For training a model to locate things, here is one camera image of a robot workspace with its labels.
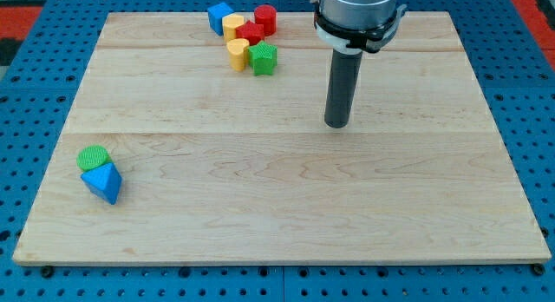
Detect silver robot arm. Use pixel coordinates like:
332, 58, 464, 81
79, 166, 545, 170
317, 0, 397, 30

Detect yellow heart block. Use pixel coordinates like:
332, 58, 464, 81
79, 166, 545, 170
226, 38, 250, 71

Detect wooden board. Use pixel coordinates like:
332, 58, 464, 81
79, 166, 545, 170
13, 11, 552, 266

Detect green star block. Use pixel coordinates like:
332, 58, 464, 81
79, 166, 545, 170
248, 41, 278, 76

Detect dark grey pointer rod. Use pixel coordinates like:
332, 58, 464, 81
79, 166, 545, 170
324, 50, 362, 128

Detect red star block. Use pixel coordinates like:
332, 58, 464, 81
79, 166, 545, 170
235, 21, 265, 46

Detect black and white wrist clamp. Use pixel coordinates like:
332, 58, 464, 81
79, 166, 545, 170
314, 4, 407, 55

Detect red cylinder block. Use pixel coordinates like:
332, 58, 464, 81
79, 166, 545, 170
254, 4, 277, 36

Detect yellow cylinder block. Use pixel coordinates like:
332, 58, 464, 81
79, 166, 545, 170
222, 13, 245, 43

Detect blue cube block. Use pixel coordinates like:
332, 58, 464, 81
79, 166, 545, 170
207, 3, 234, 36

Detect blue triangle block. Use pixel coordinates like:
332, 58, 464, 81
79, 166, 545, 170
81, 162, 122, 205

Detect green cylinder block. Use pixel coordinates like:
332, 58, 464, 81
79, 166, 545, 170
76, 145, 112, 172

